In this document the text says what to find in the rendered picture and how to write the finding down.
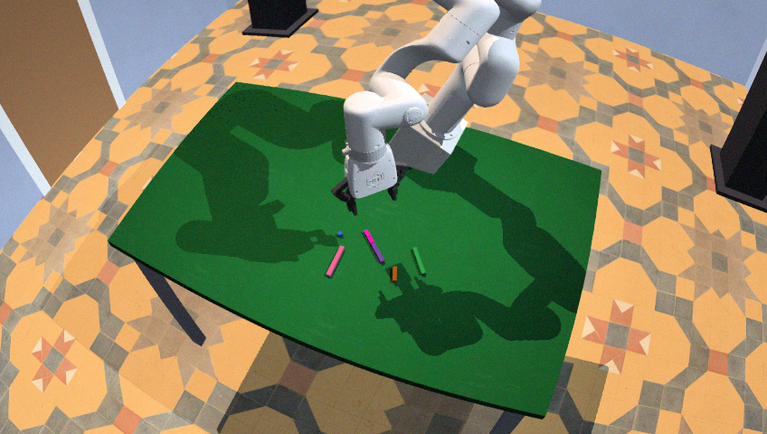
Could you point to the green rod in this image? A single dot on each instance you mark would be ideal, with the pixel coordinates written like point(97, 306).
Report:
point(418, 260)

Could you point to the purple rod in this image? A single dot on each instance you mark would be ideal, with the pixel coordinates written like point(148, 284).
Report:
point(377, 253)

